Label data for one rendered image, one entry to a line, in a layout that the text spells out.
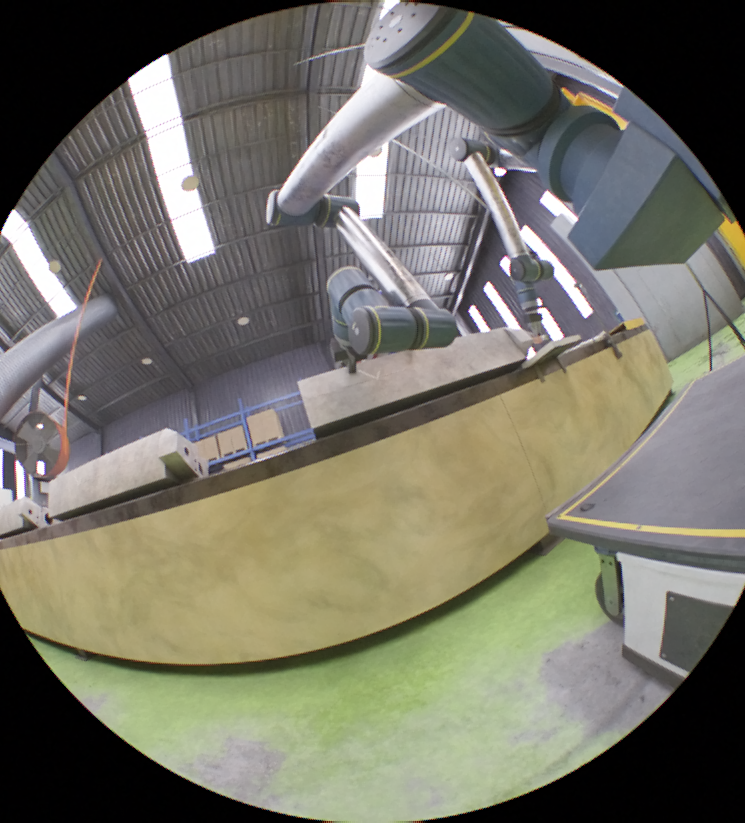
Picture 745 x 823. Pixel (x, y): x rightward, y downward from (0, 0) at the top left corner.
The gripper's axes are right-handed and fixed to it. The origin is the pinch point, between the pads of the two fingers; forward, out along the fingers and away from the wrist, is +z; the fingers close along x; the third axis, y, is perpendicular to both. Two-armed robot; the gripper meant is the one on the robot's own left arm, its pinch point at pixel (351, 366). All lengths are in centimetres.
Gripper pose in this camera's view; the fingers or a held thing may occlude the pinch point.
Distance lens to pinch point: 95.6
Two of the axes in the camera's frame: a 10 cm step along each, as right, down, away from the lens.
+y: -3.8, -8.3, 4.0
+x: -9.2, 3.1, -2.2
